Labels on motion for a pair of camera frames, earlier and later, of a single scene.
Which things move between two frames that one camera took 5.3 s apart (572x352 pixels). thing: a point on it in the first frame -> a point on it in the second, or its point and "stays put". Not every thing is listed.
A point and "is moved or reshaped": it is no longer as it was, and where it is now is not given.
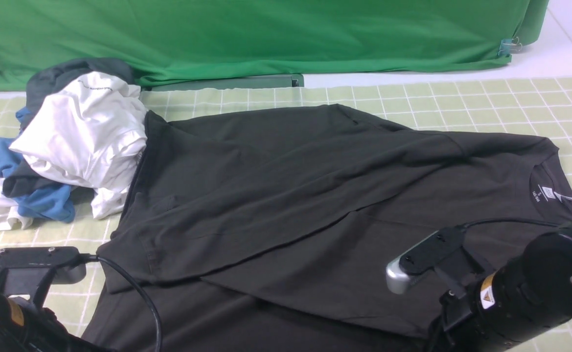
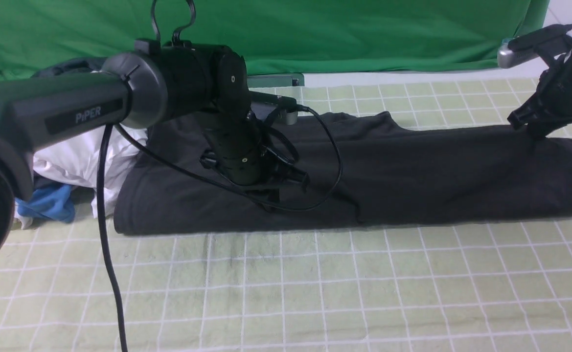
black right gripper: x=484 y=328 -> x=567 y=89
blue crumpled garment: x=1 y=156 stays put
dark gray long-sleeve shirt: x=276 y=228 is moved or reshaped
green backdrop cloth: x=167 y=40 stays put
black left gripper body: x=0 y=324 -> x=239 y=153
